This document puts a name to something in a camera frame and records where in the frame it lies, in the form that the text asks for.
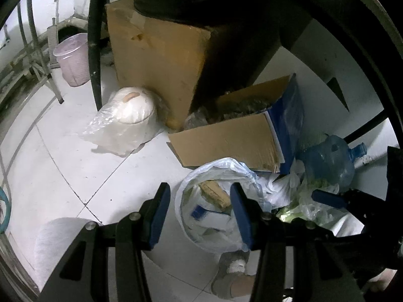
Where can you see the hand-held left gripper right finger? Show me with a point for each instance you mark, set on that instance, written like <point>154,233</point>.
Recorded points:
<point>244,220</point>

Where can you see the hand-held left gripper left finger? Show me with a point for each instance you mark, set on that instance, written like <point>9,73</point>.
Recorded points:
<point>157,217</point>

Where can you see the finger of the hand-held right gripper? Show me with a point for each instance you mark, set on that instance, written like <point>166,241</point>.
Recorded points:
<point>327,198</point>

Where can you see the white bin with plastic liner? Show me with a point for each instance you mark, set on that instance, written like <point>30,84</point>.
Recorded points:
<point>189,179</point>

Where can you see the person's right hand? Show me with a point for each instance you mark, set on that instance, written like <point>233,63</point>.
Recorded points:
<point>382,281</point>

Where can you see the bag of green vegetables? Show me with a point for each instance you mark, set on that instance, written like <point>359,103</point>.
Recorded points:
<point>302,203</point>

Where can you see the blue water jug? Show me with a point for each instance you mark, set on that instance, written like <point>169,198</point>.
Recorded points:
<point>327,163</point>

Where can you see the brown cardboard scrap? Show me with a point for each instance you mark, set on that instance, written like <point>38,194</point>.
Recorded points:
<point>217,195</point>

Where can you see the grey slipper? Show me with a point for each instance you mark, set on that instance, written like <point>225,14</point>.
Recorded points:
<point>223,283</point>

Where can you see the blue printed cardboard carton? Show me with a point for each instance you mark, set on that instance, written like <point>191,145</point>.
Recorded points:
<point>289,122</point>

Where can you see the person's white trousers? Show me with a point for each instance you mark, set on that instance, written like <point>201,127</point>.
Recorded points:
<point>59,242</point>

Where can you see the bagged white rice cooker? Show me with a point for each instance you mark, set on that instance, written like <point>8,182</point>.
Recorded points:
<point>132,107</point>

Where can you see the large brown cardboard box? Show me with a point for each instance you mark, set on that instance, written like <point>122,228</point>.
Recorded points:
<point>151,56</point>

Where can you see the stainless steel sink stand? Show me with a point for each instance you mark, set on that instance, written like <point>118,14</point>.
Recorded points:
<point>55,85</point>

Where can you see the pink waste basket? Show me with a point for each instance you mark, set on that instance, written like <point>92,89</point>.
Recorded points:
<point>74,63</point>

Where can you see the black bag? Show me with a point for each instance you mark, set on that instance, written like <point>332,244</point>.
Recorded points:
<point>189,0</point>

